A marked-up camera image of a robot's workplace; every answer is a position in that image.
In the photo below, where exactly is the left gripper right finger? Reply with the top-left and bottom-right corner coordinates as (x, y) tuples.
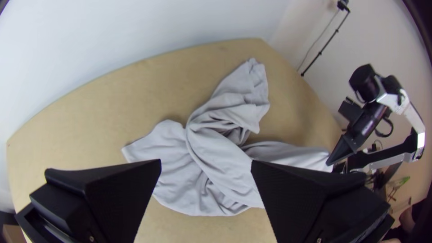
(251, 160), (395, 243)

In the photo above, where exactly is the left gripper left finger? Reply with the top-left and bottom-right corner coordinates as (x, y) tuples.
(15, 159), (162, 243)

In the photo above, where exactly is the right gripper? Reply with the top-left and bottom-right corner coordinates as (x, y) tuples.
(325, 103), (393, 167)

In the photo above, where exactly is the grey t-shirt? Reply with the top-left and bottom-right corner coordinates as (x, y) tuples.
(121, 57), (333, 217)

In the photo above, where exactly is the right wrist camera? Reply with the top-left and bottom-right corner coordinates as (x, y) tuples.
(338, 97), (365, 123)

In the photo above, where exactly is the black cable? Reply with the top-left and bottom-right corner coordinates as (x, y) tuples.
(296, 6), (341, 71)

